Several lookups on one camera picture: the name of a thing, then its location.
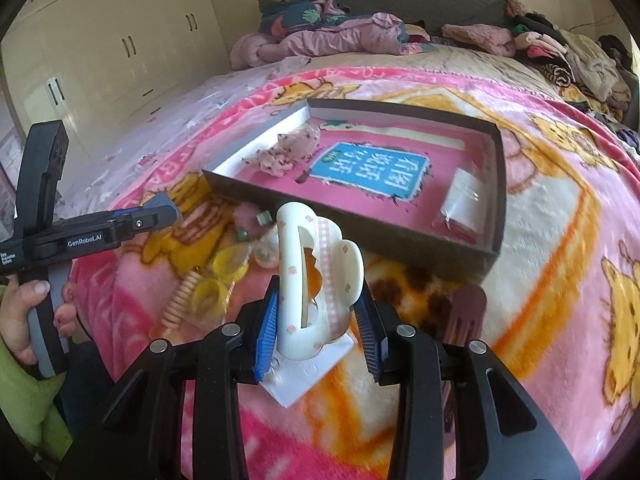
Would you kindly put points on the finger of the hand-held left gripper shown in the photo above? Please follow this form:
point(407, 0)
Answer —
point(155, 215)

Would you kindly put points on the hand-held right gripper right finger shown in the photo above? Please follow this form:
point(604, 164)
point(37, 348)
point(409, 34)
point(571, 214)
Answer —
point(368, 342)

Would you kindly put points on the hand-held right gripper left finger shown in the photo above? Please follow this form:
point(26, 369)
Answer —
point(265, 332)

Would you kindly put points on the cream flowered hair claw clip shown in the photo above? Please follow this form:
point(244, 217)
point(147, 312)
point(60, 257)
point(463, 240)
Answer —
point(291, 270)

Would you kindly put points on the bag of yellow hair clips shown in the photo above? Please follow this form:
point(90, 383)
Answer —
point(227, 265)

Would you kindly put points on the dark cardboard box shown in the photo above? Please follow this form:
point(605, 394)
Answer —
point(400, 255)

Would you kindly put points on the mauve hair comb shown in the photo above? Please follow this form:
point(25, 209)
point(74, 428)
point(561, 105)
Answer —
point(467, 315)

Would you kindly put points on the green sleeved left forearm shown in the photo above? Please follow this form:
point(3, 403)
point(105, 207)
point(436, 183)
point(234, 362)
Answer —
point(25, 400)

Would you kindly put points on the person's left hand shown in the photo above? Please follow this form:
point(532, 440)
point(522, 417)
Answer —
point(20, 310)

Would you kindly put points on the white backing card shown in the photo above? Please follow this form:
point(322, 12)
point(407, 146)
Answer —
point(305, 380)

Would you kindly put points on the white floral bedsheet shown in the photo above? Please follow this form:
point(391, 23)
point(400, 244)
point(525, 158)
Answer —
point(175, 110)

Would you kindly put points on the floral fabric hair bow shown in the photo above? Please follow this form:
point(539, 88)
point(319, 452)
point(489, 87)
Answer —
point(285, 152)

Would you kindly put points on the clear plastic bag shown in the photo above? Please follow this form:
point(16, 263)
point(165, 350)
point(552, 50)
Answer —
point(462, 200)

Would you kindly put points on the clear hair claw clip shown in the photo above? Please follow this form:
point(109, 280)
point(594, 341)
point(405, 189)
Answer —
point(311, 135)

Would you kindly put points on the pink cartoon bear blanket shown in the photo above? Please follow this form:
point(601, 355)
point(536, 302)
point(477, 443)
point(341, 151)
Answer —
point(550, 270)

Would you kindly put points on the cream wardrobe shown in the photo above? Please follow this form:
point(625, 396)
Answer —
point(125, 20)

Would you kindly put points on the pink book with blue label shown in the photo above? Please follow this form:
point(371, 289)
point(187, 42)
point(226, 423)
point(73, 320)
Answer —
point(450, 160)

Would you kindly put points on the pink quilt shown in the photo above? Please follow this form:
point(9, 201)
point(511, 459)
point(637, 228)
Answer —
point(325, 40)

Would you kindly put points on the dark floral pillow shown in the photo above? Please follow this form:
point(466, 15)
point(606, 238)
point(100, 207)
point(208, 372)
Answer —
point(295, 12)

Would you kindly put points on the beige bedspread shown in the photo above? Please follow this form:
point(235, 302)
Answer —
point(450, 67)

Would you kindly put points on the pink knitted sweater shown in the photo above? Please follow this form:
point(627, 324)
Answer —
point(480, 35)

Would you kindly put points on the grey headboard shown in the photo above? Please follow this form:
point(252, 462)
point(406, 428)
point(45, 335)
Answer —
point(425, 0)

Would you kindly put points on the pile of clothes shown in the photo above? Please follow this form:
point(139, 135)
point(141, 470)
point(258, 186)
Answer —
point(585, 60)

